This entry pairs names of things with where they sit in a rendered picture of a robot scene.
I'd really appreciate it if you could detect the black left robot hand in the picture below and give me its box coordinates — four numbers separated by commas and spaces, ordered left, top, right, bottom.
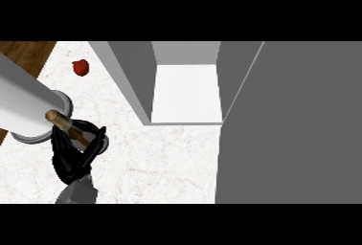
49, 124, 109, 187

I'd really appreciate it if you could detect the grey open cabinet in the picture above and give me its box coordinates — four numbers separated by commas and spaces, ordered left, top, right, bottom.
87, 40, 264, 126

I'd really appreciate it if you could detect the red fruit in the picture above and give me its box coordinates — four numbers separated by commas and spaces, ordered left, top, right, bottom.
71, 58, 90, 78

